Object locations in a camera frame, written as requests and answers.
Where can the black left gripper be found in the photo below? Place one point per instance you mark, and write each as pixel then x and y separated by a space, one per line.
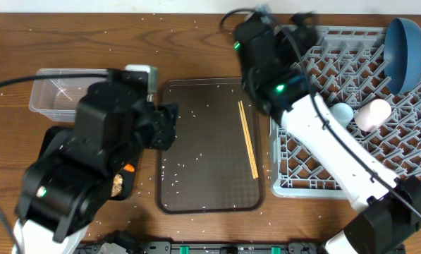
pixel 168 118

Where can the orange carrot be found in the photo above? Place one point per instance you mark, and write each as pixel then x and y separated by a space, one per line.
pixel 129 168

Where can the brown food scrap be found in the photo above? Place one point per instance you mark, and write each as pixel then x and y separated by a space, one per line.
pixel 117 185

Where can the light blue cup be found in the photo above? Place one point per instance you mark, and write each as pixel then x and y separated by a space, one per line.
pixel 343 113

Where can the pink cup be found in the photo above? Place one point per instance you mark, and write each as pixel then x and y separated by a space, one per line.
pixel 371 116

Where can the blue plate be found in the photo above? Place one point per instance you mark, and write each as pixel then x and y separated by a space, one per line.
pixel 402 52

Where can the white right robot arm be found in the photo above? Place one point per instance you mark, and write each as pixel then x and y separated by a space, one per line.
pixel 388 207

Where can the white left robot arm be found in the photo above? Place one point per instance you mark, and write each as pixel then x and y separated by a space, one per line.
pixel 74 173

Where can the black waste tray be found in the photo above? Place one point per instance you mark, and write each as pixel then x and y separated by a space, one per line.
pixel 128 177

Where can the grey dishwasher rack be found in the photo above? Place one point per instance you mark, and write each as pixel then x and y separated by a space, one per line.
pixel 347 66

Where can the brown serving tray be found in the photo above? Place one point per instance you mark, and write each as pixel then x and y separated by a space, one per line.
pixel 207 169

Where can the clear plastic bin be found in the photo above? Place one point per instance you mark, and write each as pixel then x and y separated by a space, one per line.
pixel 57 98

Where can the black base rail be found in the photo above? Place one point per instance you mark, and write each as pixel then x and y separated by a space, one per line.
pixel 122 242

